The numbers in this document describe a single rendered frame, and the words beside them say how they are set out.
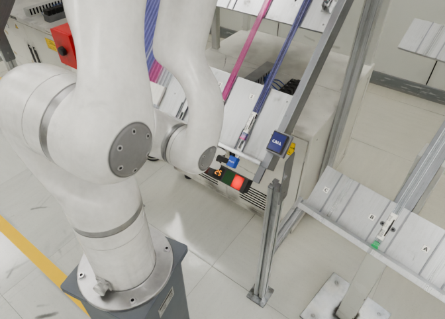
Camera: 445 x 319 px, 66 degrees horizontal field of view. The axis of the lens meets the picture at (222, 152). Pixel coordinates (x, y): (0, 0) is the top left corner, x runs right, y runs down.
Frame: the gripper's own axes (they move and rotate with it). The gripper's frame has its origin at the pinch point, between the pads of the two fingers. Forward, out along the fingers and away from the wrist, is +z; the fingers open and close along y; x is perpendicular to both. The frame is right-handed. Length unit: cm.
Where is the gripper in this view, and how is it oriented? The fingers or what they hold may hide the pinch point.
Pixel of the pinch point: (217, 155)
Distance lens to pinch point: 84.0
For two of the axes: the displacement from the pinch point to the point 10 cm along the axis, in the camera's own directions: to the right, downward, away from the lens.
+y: 8.1, 3.8, -4.5
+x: 4.1, -9.1, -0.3
